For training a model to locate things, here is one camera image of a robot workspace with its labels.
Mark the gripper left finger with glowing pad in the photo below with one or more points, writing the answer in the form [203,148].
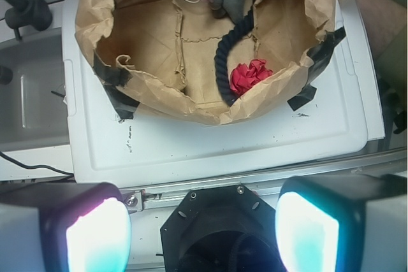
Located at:
[64,226]

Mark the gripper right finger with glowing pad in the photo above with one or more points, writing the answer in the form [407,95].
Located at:
[343,223]

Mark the red paper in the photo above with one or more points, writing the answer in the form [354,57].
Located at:
[245,76]

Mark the white plastic bin lid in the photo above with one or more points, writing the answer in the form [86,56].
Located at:
[343,116]

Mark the black tape strip left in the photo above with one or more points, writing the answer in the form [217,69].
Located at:
[112,78]

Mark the black tape strip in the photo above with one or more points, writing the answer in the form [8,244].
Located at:
[321,55]
[112,78]

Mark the black tape strip right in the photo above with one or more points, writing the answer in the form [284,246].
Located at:
[321,55]

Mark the brown paper bag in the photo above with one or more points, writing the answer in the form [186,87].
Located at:
[180,57]

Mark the black clamp knob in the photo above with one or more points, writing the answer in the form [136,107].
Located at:
[34,13]

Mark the black octagonal mount plate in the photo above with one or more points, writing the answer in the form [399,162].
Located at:
[221,229]

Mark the aluminium frame rail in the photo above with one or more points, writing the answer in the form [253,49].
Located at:
[265,182]

